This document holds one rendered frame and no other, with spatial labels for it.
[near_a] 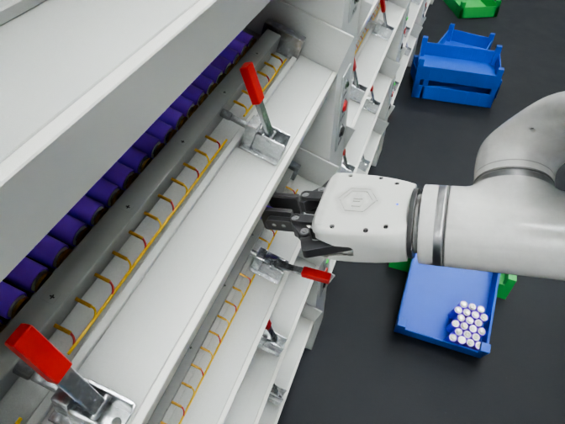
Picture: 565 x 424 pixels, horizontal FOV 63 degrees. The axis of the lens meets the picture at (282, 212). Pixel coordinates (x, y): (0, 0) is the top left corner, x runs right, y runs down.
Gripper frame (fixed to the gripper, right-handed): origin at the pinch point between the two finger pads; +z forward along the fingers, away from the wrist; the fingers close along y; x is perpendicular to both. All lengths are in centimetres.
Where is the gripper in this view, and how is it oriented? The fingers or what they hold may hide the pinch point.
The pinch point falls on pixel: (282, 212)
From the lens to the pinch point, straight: 54.8
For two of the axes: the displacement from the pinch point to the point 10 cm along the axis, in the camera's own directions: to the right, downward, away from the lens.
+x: 2.1, 7.3, 6.6
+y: -3.3, 6.8, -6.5
